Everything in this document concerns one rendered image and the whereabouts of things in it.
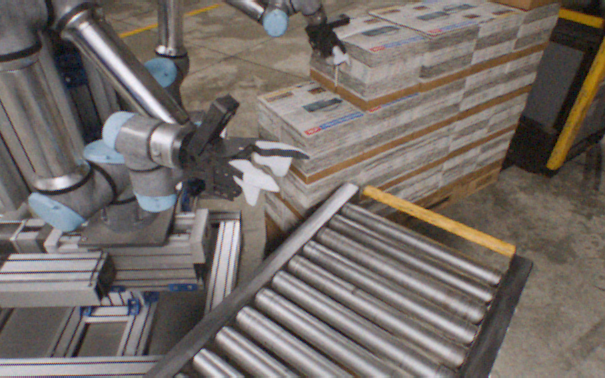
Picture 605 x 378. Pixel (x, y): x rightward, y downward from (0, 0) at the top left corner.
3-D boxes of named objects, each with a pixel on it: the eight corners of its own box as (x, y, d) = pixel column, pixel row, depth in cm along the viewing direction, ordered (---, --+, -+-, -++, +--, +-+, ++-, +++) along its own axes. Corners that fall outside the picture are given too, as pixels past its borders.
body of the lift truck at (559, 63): (466, 126, 314) (499, 16, 264) (511, 107, 338) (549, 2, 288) (556, 172, 269) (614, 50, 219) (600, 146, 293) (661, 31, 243)
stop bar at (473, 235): (367, 188, 129) (368, 183, 128) (515, 251, 109) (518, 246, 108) (362, 194, 127) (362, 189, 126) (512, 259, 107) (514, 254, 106)
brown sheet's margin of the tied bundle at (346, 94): (339, 95, 170) (340, 85, 168) (392, 78, 183) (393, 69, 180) (365, 111, 160) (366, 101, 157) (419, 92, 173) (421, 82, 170)
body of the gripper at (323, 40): (313, 51, 158) (300, 26, 149) (329, 36, 158) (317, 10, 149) (325, 58, 153) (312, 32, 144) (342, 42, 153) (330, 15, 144)
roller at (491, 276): (345, 209, 129) (346, 197, 126) (504, 283, 107) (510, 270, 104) (336, 218, 126) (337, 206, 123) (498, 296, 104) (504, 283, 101)
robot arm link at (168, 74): (143, 108, 145) (133, 71, 137) (154, 91, 156) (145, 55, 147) (177, 108, 145) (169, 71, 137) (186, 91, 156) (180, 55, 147)
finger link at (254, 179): (278, 215, 62) (245, 188, 68) (280, 181, 59) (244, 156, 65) (261, 222, 60) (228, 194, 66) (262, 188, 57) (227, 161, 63)
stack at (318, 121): (264, 236, 224) (253, 95, 172) (418, 166, 275) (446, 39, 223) (305, 285, 199) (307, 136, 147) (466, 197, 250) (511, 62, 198)
